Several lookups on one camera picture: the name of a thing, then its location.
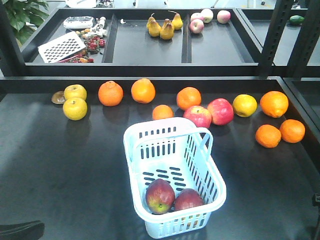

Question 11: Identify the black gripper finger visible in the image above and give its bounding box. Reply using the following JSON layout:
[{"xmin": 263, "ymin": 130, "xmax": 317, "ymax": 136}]
[{"xmin": 0, "ymin": 220, "xmax": 45, "ymax": 240}]

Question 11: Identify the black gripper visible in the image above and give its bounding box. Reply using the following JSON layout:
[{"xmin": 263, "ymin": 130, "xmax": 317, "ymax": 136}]
[{"xmin": 312, "ymin": 193, "xmax": 320, "ymax": 207}]

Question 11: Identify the dark red apple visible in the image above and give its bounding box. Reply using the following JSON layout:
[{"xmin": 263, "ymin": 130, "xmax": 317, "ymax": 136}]
[
  {"xmin": 174, "ymin": 188, "xmax": 204, "ymax": 211},
  {"xmin": 145, "ymin": 178, "xmax": 176, "ymax": 215}
]

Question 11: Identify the light blue plastic basket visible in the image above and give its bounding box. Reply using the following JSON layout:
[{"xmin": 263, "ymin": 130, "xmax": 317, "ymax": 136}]
[{"xmin": 123, "ymin": 117, "xmax": 227, "ymax": 239}]

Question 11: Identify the small orange right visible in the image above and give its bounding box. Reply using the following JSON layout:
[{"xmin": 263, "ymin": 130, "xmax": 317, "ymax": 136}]
[{"xmin": 279, "ymin": 119, "xmax": 306, "ymax": 144}]

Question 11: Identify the small orange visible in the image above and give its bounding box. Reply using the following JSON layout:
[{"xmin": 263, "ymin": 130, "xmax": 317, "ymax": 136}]
[
  {"xmin": 279, "ymin": 119, "xmax": 306, "ymax": 144},
  {"xmin": 255, "ymin": 124, "xmax": 282, "ymax": 149},
  {"xmin": 152, "ymin": 104, "xmax": 174, "ymax": 120}
]

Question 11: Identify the small orange left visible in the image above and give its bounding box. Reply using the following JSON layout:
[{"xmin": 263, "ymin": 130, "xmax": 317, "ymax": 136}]
[{"xmin": 255, "ymin": 124, "xmax": 282, "ymax": 149}]

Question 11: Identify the large navel orange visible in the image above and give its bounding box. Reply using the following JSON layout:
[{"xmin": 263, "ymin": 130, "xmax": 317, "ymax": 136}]
[{"xmin": 259, "ymin": 91, "xmax": 289, "ymax": 118}]

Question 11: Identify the yellow orange citrus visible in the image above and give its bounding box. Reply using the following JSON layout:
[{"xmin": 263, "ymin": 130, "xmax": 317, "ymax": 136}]
[{"xmin": 232, "ymin": 94, "xmax": 258, "ymax": 118}]

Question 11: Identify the glossy red apple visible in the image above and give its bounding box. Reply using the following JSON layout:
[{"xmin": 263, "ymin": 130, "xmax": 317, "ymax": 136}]
[{"xmin": 207, "ymin": 98, "xmax": 234, "ymax": 126}]

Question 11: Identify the yellow russet pear front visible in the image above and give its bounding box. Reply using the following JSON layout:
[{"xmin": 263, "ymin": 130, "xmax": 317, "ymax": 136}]
[{"xmin": 62, "ymin": 97, "xmax": 88, "ymax": 121}]

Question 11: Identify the yellow russet pear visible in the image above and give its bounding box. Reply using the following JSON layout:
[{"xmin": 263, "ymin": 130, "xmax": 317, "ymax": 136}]
[
  {"xmin": 62, "ymin": 97, "xmax": 88, "ymax": 121},
  {"xmin": 63, "ymin": 84, "xmax": 87, "ymax": 100}
]

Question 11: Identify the black wooden fruit stand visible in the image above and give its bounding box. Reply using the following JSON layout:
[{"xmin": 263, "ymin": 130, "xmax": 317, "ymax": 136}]
[{"xmin": 0, "ymin": 8, "xmax": 320, "ymax": 240}]

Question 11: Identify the pink red apple left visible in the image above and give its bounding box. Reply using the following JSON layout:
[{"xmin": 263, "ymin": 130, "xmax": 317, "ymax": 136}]
[{"xmin": 183, "ymin": 105, "xmax": 212, "ymax": 129}]

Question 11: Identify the yellow russet pear back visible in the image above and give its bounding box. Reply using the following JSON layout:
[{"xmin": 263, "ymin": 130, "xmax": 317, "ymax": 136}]
[{"xmin": 63, "ymin": 84, "xmax": 87, "ymax": 100}]

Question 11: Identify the tangerine with knob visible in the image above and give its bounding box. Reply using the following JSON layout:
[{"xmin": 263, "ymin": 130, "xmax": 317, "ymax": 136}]
[{"xmin": 98, "ymin": 80, "xmax": 124, "ymax": 107}]

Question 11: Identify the large orange back left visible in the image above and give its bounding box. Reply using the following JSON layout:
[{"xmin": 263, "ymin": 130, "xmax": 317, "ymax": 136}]
[{"xmin": 176, "ymin": 86, "xmax": 202, "ymax": 111}]

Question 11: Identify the small orange middle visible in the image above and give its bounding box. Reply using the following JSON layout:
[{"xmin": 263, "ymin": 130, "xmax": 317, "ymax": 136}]
[{"xmin": 152, "ymin": 104, "xmax": 174, "ymax": 120}]

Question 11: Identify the round orange back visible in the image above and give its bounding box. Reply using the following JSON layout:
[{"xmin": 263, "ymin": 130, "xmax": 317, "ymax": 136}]
[{"xmin": 131, "ymin": 78, "xmax": 156, "ymax": 104}]

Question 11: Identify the white grater board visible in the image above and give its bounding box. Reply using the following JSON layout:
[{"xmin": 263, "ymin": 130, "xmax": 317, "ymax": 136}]
[{"xmin": 37, "ymin": 31, "xmax": 86, "ymax": 63}]

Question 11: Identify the potted green plant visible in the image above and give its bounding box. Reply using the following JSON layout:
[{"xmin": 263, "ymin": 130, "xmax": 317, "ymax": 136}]
[{"xmin": 0, "ymin": 0, "xmax": 49, "ymax": 47}]

